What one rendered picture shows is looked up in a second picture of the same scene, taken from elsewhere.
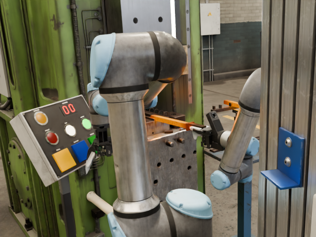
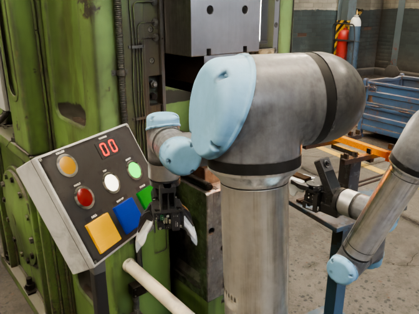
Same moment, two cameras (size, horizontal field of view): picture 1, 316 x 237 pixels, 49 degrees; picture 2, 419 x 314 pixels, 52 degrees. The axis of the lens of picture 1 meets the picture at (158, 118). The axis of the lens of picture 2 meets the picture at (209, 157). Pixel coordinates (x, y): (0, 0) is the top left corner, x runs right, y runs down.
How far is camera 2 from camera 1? 0.34 m
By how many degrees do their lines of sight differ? 5
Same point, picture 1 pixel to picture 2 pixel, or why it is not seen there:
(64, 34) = (100, 25)
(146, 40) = (311, 73)
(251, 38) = (320, 32)
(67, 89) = (100, 110)
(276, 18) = not seen: outside the picture
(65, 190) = (98, 269)
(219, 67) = not seen: hidden behind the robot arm
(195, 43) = (284, 45)
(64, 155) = (103, 226)
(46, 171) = (75, 252)
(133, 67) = (286, 128)
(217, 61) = not seen: hidden behind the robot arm
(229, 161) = (361, 245)
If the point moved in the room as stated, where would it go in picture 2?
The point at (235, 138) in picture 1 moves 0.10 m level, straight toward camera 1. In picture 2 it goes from (378, 212) to (388, 234)
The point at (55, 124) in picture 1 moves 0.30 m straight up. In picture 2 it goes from (88, 174) to (76, 48)
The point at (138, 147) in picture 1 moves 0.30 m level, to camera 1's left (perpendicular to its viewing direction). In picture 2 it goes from (277, 271) to (28, 279)
